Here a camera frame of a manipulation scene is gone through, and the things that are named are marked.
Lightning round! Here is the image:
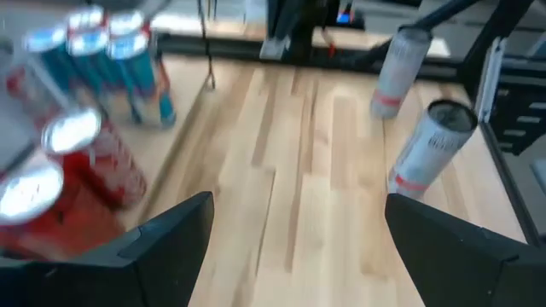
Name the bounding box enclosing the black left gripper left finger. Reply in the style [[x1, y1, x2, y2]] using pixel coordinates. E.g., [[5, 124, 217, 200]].
[[0, 190, 214, 307]]

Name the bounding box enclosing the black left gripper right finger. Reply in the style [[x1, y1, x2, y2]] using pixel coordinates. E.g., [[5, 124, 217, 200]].
[[385, 193, 546, 307]]

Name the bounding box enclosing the red Coca-Cola can black script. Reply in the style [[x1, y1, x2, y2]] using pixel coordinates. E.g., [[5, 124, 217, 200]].
[[0, 159, 127, 262]]

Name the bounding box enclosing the red Star Wars Coca-Cola can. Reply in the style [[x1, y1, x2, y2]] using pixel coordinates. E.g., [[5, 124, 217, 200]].
[[41, 106, 149, 211]]

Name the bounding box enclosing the silver Celsius can pink band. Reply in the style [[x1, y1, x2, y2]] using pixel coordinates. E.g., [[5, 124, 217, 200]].
[[386, 98, 479, 201]]

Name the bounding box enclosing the pale can black lid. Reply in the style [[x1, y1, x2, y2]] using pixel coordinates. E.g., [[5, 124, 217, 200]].
[[369, 24, 434, 120]]

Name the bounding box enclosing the black table rig frame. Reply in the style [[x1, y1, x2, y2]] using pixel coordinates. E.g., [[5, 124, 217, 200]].
[[153, 0, 546, 248]]

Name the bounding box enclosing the black cable loop red tie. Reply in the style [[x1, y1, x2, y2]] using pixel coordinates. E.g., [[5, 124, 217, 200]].
[[323, 37, 339, 60]]

